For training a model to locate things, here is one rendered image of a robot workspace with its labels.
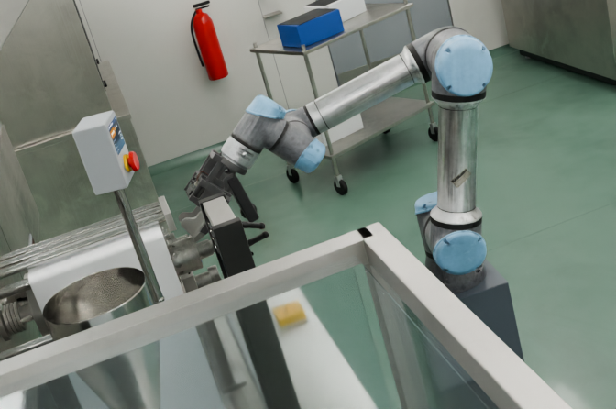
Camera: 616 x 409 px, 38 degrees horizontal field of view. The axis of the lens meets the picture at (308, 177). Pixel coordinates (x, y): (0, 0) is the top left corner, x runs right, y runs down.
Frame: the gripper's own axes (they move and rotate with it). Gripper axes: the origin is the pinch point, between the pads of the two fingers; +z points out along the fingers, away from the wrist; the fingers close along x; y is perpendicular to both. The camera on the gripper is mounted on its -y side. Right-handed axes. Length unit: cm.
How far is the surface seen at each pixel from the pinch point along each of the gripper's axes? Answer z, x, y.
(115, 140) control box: -22, 56, 37
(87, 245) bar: 1.5, 31.6, 26.7
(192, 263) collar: -3.2, 27.6, 7.1
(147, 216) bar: -7.1, 28.2, 19.5
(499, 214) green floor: -38, -201, -196
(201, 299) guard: -19, 98, 29
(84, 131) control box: -21, 58, 42
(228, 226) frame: -15.8, 42.4, 10.6
